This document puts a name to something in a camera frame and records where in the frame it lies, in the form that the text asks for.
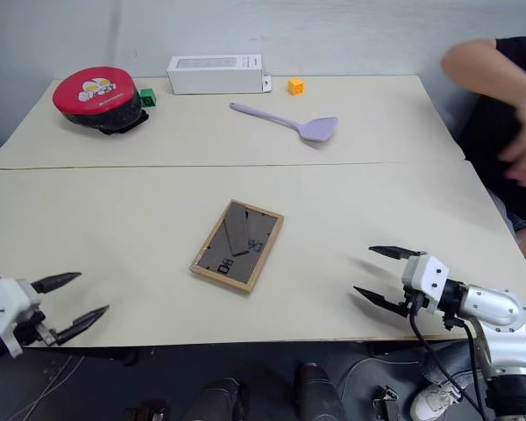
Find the person's jeans leg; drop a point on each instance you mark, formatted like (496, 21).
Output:
(451, 359)

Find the green toy cube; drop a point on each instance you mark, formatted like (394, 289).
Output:
(148, 98)

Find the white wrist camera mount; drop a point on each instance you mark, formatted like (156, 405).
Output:
(425, 276)
(6, 300)

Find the purple silicone spatula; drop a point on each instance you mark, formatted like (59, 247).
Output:
(315, 127)

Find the yellow toy cube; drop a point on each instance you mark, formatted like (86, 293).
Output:
(296, 86)

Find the black bowl with red lid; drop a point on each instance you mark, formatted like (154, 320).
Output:
(94, 94)

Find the white sneaker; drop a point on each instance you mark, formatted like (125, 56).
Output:
(434, 401)

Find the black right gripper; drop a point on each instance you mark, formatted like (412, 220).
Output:
(414, 302)

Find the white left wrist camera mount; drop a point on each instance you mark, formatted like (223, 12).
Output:
(6, 300)

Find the person's black shirt torso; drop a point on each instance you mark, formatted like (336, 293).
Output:
(495, 144)

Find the small dark metal bracket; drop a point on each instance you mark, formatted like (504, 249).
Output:
(388, 403)

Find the dark rounded shape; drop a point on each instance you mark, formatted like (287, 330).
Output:
(217, 401)
(317, 392)

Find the person's bare forearm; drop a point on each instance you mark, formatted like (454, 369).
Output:
(482, 70)

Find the white cardboard box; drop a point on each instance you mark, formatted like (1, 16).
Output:
(215, 79)

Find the wooden picture frame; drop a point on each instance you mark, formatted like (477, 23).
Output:
(228, 245)

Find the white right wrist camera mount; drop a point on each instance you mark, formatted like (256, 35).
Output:
(425, 276)

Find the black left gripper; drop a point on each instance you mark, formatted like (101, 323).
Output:
(30, 326)

